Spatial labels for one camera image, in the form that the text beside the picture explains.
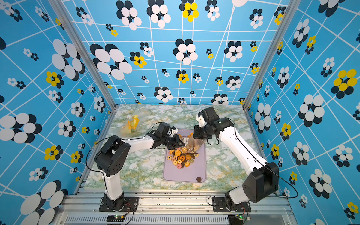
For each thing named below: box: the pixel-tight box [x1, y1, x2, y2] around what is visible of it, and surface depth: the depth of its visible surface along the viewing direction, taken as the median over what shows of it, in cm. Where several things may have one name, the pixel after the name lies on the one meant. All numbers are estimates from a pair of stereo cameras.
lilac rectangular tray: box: [162, 129, 207, 183], surface depth 87 cm
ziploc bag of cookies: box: [120, 105, 151, 138], surface depth 106 cm
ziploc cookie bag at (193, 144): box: [180, 135, 207, 153], surface depth 89 cm
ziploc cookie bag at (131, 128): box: [115, 116, 142, 139], surface depth 101 cm
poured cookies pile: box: [166, 132, 200, 170], surface depth 90 cm
